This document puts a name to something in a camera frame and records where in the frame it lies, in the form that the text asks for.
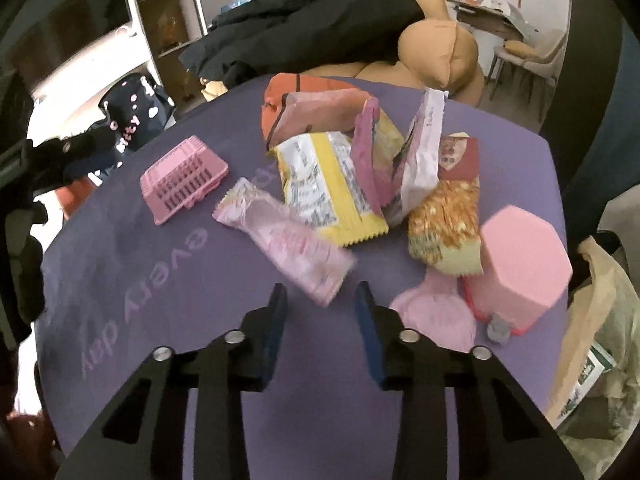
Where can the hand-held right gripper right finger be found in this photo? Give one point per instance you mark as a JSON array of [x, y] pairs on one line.
[[367, 340]]

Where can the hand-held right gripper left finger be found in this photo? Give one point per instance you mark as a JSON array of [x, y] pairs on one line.
[[272, 340]]

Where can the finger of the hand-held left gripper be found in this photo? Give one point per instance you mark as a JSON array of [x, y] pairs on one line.
[[75, 150], [95, 171]]

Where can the pink spoon-shaped plastic tray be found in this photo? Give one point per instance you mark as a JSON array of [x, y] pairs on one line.
[[435, 315]]

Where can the long pink snack packet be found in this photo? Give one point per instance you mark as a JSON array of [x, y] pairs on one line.
[[290, 240]]

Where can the noodle snack packet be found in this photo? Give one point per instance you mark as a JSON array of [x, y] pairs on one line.
[[442, 220]]

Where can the yellow snack packet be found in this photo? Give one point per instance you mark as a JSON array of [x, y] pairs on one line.
[[320, 185]]

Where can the pink and yellow packet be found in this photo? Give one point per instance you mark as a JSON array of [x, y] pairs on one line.
[[367, 160]]

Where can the white snack packet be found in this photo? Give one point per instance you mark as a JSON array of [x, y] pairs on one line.
[[422, 160]]

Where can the orange snack packet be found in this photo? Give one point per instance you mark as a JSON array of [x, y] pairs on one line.
[[300, 84]]

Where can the green milk carton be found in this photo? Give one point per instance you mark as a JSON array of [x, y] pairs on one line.
[[590, 370]]

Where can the pale pink snack packet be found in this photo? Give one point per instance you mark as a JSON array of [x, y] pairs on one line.
[[320, 115]]

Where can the beige plastic bag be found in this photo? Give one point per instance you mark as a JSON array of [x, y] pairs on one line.
[[595, 300]]

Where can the red wooden chair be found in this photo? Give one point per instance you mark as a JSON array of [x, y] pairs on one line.
[[80, 195]]

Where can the white low cabinet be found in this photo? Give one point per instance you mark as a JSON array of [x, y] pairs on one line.
[[75, 105]]

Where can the black printed tote bag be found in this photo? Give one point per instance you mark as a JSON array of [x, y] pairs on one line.
[[135, 115]]

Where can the pink slotted plastic basket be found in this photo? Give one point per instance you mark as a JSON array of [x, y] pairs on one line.
[[185, 180]]

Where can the black television screen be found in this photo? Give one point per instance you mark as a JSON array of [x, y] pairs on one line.
[[60, 45]]

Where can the purple printed table mat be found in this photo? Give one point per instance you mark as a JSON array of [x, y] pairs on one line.
[[175, 270]]

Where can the pink hexagonal lidded box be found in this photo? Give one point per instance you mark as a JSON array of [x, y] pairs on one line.
[[520, 260]]

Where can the black jacket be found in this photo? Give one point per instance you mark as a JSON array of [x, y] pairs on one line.
[[310, 25]]

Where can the white blanket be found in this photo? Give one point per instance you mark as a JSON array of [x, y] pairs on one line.
[[620, 220]]

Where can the large tan teddy bear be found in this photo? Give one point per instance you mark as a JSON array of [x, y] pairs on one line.
[[435, 45]]

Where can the grey dining chair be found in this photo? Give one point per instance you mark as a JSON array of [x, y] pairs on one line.
[[545, 65]]

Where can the tan seat cushion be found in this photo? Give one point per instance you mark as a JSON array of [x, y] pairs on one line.
[[520, 50]]

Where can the navy blue cover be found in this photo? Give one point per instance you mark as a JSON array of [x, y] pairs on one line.
[[620, 125]]

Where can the dark brown cabinet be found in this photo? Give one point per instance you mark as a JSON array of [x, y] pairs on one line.
[[585, 85]]

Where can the dining table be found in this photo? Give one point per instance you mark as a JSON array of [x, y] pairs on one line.
[[480, 19]]

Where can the white food cover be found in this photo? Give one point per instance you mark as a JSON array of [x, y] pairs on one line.
[[492, 5]]

